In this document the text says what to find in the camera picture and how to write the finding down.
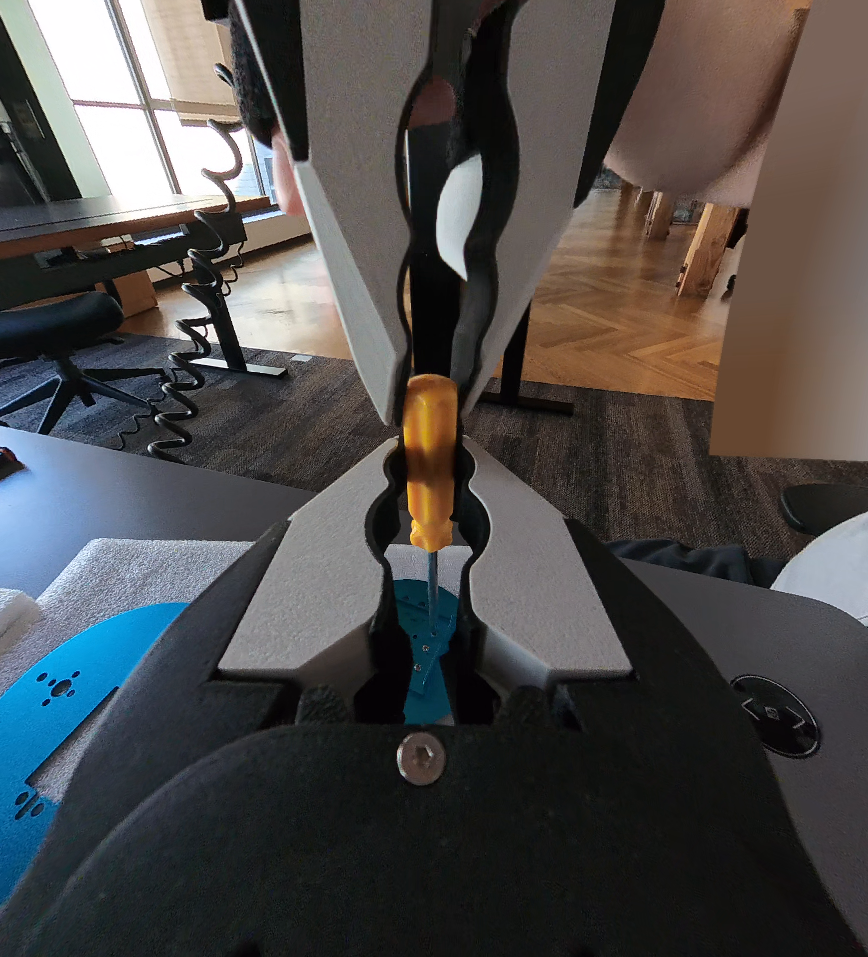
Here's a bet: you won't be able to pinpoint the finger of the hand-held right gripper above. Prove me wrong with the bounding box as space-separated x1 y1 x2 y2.
445 0 618 416
293 0 435 429

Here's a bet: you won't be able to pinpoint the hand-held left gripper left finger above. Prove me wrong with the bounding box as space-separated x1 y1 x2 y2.
218 440 405 725

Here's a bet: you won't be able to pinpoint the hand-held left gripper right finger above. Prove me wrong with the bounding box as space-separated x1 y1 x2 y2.
449 437 637 725

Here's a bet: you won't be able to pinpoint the blue metal bracket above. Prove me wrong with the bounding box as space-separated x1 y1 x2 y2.
407 632 453 677

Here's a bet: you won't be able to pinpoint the blue perforated mounting disc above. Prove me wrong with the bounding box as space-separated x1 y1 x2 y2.
391 579 459 726

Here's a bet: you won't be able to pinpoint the yellow handled screwdriver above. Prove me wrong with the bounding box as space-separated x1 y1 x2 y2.
404 375 456 644

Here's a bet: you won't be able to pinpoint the person's right forearm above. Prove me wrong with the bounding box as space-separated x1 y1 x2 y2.
604 0 809 206

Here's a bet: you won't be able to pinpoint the black round desk grommet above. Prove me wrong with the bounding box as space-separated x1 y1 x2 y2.
729 674 822 760

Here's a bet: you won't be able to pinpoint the person's right hand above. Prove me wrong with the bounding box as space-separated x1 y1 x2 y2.
271 77 459 218

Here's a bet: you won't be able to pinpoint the beige roller blind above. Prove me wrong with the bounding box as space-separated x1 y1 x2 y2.
142 0 244 124

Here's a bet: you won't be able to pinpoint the window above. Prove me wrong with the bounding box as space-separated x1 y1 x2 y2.
26 0 274 199

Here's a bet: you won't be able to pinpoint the dark pants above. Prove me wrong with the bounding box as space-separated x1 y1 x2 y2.
606 540 786 593

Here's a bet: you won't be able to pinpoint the white foam sheet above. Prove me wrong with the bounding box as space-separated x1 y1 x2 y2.
0 537 472 957

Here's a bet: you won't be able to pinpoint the small brown cardboard box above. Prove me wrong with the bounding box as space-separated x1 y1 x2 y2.
114 271 160 319

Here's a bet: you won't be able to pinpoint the black shoe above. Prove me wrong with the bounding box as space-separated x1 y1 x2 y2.
780 482 868 538

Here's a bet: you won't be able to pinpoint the black saddle stool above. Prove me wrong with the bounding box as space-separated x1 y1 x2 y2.
0 292 169 436

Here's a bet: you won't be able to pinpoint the blue disc with rectangular cutout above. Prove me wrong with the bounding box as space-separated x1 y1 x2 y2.
0 602 195 909

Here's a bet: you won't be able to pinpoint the thick black coiled cable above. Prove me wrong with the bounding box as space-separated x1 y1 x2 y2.
148 63 249 465

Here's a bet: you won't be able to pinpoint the thin black coiled cable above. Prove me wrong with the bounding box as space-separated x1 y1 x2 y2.
108 404 180 455

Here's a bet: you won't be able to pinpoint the black desk leg frame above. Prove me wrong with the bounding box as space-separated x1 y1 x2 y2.
404 123 577 417

